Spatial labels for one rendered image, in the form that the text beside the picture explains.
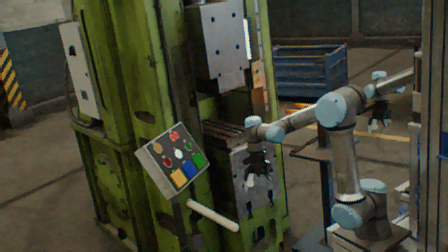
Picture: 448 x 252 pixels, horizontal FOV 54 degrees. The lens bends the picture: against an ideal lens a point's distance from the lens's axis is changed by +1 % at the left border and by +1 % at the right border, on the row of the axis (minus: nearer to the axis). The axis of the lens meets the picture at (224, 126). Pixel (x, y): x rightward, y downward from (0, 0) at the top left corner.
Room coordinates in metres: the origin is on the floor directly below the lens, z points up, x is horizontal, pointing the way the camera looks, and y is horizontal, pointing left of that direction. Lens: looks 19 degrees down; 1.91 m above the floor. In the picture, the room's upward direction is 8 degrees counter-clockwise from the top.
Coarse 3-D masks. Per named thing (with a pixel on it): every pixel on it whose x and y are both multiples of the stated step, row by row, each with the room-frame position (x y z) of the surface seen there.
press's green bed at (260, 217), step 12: (276, 204) 2.55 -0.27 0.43; (228, 216) 2.44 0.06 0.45; (252, 216) 2.43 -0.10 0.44; (264, 216) 2.48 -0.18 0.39; (276, 216) 2.55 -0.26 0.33; (240, 228) 2.36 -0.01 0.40; (252, 228) 2.42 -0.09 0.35; (264, 228) 2.54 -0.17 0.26; (276, 228) 2.54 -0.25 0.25; (228, 240) 2.48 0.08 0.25; (240, 240) 2.38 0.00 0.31; (252, 240) 2.47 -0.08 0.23; (264, 240) 2.53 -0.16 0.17; (276, 240) 2.54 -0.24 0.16
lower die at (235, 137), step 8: (216, 120) 2.78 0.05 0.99; (216, 128) 2.63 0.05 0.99; (224, 128) 2.58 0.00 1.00; (240, 128) 2.54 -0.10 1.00; (208, 136) 2.57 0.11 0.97; (216, 136) 2.51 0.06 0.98; (224, 136) 2.49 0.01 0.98; (232, 136) 2.45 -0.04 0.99; (240, 136) 2.49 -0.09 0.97; (224, 144) 2.44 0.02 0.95; (232, 144) 2.44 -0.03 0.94; (240, 144) 2.48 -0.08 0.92
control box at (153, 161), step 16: (176, 128) 2.16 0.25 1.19; (160, 144) 2.00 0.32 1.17; (176, 144) 2.08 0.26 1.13; (192, 144) 2.16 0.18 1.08; (144, 160) 1.93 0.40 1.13; (160, 160) 1.93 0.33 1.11; (176, 160) 2.00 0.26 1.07; (160, 176) 1.89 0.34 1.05; (192, 176) 2.00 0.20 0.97; (176, 192) 1.86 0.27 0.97
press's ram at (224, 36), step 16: (224, 0) 2.62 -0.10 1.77; (240, 0) 2.56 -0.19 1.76; (192, 16) 2.45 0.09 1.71; (208, 16) 2.42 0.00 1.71; (224, 16) 2.48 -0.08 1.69; (240, 16) 2.55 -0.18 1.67; (192, 32) 2.47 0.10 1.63; (208, 32) 2.41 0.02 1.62; (224, 32) 2.47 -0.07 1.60; (240, 32) 2.54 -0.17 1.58; (192, 48) 2.49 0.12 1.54; (208, 48) 2.40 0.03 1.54; (224, 48) 2.47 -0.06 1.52; (240, 48) 2.54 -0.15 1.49; (208, 64) 2.39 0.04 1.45; (224, 64) 2.46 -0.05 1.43; (240, 64) 2.53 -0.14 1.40
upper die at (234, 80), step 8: (240, 72) 2.52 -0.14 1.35; (200, 80) 2.56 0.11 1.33; (208, 80) 2.49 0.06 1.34; (216, 80) 2.43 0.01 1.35; (224, 80) 2.45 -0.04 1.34; (232, 80) 2.48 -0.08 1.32; (240, 80) 2.52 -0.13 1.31; (200, 88) 2.57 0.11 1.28; (208, 88) 2.50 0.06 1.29; (216, 88) 2.44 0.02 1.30; (224, 88) 2.44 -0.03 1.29; (232, 88) 2.48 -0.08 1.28
